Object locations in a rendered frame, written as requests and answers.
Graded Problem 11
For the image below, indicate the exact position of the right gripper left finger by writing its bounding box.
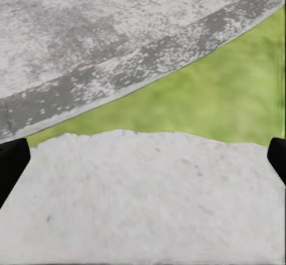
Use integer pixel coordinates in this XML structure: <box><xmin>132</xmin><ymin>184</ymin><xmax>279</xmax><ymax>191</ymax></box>
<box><xmin>0</xmin><ymin>137</ymin><xmax>31</xmax><ymax>208</ymax></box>

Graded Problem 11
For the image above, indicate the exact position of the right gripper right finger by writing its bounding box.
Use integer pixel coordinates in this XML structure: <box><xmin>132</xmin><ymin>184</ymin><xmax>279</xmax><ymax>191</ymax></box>
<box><xmin>267</xmin><ymin>137</ymin><xmax>286</xmax><ymax>186</ymax></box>

